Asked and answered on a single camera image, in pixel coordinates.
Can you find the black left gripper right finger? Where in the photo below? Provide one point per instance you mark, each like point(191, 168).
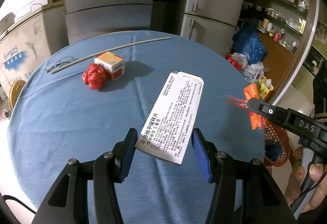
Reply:
point(244, 192)

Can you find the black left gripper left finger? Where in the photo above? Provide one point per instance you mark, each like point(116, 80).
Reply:
point(66, 200)

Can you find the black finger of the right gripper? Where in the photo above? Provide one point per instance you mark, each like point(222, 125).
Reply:
point(307, 129)

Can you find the white medicine box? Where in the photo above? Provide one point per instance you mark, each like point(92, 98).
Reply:
point(168, 128)

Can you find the orange red medicine box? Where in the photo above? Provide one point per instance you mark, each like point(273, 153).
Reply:
point(113, 64)

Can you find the orange red plastic wrapper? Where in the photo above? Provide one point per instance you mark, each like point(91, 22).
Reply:
point(252, 104)

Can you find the red plastic trash basket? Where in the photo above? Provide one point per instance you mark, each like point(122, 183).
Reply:
point(277, 146)

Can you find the yellow shopping bag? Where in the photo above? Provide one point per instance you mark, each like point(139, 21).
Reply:
point(265, 88)

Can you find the red gift bag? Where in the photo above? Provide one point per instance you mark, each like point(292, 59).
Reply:
point(234, 63)

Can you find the blue plastic bag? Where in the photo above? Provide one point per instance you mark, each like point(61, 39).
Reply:
point(248, 43)

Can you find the round wooden stool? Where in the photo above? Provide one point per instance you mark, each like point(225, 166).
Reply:
point(14, 93)

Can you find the wooden shelf cabinet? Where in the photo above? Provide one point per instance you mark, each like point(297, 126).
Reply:
point(286, 29)

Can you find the crumpled red plastic bag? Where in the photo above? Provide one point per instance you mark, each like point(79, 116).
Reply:
point(94, 76)

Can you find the long grey stick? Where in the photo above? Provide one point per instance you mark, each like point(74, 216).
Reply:
point(77, 61)

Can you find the white chest freezer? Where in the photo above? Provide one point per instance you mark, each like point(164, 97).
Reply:
point(29, 42)

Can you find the wire frame eyeglasses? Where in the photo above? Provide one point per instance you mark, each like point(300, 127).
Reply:
point(59, 63)

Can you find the silver refrigerator with handles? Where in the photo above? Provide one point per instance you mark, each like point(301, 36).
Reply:
point(211, 23)

